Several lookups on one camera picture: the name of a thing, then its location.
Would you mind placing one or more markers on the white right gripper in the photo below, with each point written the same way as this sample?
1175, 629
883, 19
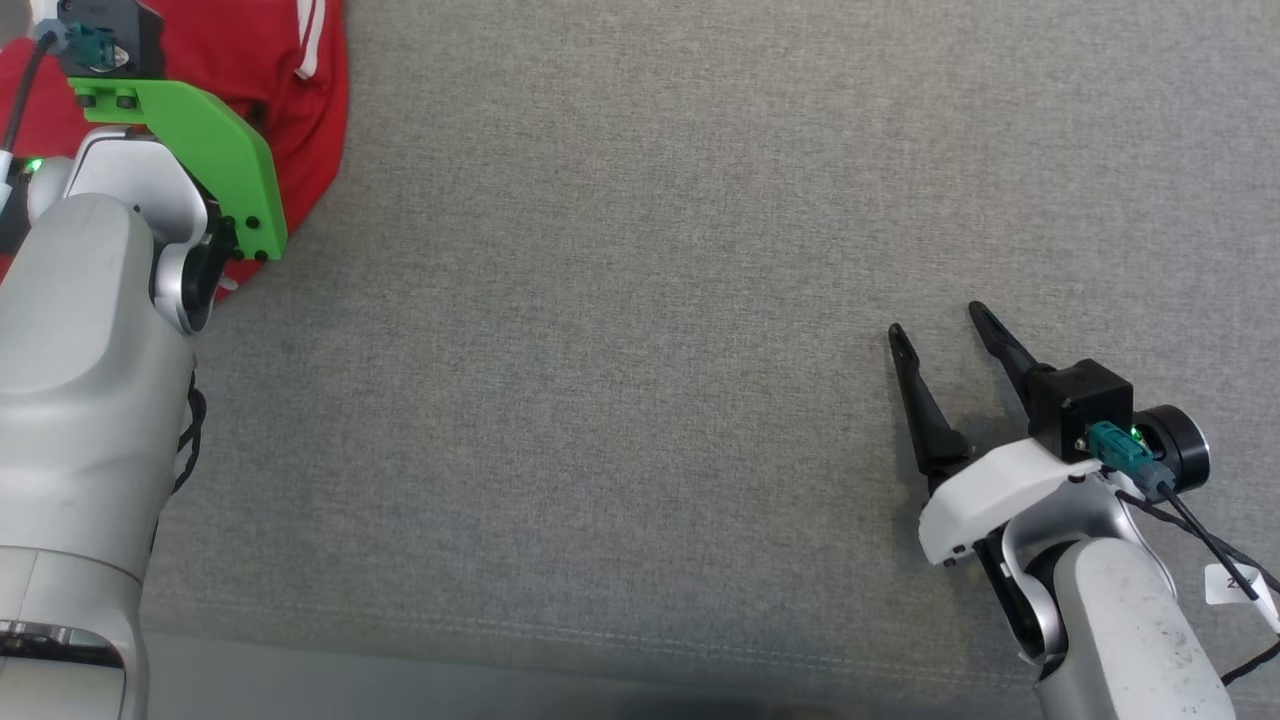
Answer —
985, 500

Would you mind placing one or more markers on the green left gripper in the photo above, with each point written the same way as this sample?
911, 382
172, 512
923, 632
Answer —
220, 150

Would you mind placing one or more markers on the red jersey with white sleeves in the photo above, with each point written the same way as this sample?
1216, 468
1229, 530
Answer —
250, 50

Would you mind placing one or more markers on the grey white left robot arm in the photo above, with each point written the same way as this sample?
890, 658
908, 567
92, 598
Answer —
80, 400

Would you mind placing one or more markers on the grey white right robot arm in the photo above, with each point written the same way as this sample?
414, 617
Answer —
1120, 620

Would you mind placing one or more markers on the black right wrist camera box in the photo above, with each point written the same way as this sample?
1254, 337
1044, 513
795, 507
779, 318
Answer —
1085, 400

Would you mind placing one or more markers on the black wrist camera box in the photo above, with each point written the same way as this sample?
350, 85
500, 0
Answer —
120, 35
1085, 400

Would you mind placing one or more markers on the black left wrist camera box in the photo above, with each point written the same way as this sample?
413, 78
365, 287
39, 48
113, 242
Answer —
120, 35

